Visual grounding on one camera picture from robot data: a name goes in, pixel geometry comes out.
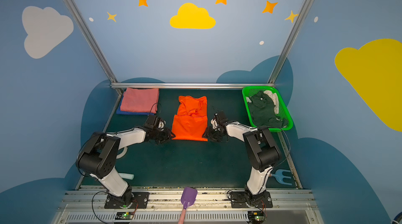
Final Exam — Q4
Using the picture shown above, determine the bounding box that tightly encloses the blue toy rake wooden handle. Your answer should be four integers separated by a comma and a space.
270, 169, 293, 186

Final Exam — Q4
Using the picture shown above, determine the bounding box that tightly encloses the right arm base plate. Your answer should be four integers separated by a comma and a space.
227, 190, 273, 209

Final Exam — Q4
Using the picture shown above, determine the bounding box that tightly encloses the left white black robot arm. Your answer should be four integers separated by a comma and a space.
76, 124, 175, 200

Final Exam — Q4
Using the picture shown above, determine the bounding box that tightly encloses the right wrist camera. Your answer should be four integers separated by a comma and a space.
211, 111, 228, 129

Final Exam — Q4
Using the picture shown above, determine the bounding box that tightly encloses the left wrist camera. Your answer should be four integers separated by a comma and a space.
143, 115, 165, 130

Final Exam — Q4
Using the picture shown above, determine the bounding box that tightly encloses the left circuit board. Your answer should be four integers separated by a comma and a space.
115, 212, 135, 220

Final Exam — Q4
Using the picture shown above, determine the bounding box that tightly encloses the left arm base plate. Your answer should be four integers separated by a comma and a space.
104, 192, 149, 209

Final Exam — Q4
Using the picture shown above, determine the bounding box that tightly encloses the back aluminium frame rail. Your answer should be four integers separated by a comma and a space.
111, 83, 275, 89

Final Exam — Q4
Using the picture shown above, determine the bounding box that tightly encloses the folded pink t-shirt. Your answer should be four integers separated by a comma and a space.
120, 88, 159, 114

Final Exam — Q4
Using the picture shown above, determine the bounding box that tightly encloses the folded blue t-shirt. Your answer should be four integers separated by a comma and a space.
116, 98, 154, 116

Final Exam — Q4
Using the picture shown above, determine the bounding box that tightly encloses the roll of tape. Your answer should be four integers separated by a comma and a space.
116, 146, 128, 159

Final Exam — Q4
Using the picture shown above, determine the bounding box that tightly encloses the light teal toy trowel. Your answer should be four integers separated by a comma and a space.
119, 173, 135, 180

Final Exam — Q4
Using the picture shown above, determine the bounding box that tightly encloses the orange t-shirt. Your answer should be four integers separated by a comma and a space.
172, 96, 208, 141

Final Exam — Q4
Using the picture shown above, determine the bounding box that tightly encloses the green plastic basket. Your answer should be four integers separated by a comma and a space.
242, 86, 294, 132

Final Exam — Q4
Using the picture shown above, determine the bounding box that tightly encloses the purple toy shovel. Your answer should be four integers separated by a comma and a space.
178, 187, 198, 224

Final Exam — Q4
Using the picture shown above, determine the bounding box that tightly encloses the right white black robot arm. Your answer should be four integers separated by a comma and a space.
203, 120, 282, 201

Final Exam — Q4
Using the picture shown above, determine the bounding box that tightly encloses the white t-shirt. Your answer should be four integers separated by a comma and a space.
264, 90, 280, 115

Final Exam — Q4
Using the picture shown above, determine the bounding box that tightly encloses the right circuit board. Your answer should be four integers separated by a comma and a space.
247, 211, 266, 224

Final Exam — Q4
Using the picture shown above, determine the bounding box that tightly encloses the circuit board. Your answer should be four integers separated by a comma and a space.
115, 212, 135, 220
247, 211, 266, 224

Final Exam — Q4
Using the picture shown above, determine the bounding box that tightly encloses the dark green t-shirt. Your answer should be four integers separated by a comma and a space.
246, 91, 289, 128

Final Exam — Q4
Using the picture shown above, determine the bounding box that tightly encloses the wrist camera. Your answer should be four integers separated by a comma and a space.
143, 115, 165, 130
211, 111, 228, 129

